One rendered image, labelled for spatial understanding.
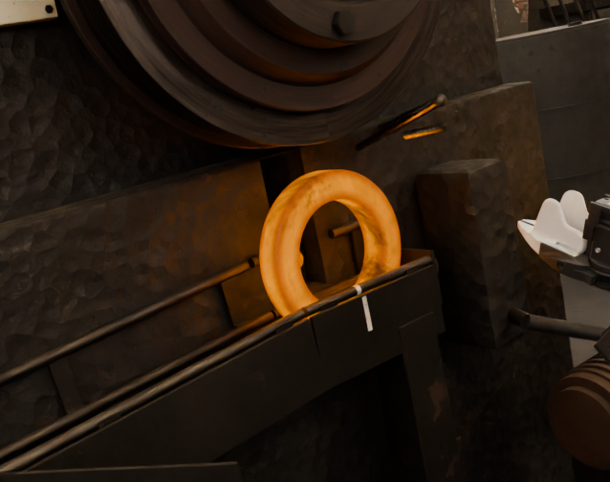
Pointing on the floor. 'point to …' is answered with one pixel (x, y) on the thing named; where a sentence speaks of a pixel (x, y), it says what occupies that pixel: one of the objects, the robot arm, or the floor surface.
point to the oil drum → (574, 103)
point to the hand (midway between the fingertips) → (529, 232)
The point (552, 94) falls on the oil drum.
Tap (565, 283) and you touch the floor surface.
